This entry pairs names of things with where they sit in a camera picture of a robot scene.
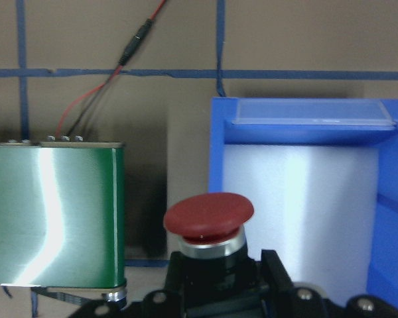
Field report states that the blue bin right side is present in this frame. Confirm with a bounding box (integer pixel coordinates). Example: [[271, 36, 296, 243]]
[[208, 97, 398, 307]]

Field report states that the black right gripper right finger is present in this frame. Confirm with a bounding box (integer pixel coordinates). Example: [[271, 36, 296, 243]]
[[260, 250, 398, 318]]

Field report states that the green conveyor belt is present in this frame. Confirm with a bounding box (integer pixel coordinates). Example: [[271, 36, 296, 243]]
[[0, 141, 126, 303]]

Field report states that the red push button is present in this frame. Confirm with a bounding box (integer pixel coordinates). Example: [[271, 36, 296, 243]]
[[163, 192, 257, 307]]

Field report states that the white foam pad right bin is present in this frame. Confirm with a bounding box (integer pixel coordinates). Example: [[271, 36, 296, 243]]
[[222, 145, 379, 305]]

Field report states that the red black conveyor cable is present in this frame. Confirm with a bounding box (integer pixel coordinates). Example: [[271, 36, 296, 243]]
[[54, 0, 168, 138]]

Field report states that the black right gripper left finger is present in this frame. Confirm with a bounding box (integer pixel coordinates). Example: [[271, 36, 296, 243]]
[[69, 289, 185, 318]]

